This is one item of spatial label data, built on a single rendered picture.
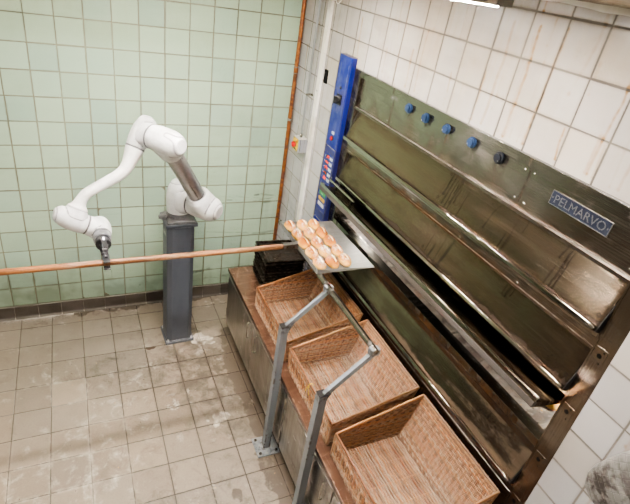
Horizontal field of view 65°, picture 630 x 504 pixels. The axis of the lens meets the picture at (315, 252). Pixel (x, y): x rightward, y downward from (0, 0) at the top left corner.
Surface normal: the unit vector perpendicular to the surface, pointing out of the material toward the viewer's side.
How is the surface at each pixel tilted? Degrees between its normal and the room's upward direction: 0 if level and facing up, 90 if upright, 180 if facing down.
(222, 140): 90
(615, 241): 90
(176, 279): 90
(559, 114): 90
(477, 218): 69
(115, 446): 0
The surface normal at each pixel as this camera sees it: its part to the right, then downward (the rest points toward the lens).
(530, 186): -0.91, 0.11
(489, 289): -0.80, -0.22
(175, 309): 0.44, 0.51
